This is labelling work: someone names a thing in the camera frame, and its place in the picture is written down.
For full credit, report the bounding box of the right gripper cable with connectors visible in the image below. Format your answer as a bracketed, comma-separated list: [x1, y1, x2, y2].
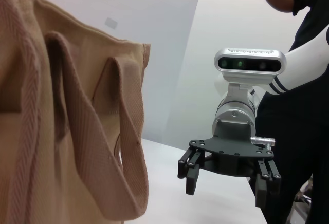
[250, 136, 276, 147]

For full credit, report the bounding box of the khaki canvas food bag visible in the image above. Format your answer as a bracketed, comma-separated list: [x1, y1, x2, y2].
[0, 0, 152, 224]

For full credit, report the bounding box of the person in black clothes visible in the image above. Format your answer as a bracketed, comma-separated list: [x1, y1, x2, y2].
[246, 0, 329, 224]

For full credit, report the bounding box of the white wall sticker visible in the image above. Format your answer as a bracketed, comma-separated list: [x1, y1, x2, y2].
[104, 17, 118, 29]

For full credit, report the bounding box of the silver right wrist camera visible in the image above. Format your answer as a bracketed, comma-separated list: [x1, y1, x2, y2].
[214, 47, 287, 85]

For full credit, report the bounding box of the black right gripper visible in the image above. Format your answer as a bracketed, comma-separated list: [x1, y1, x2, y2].
[176, 119, 283, 208]

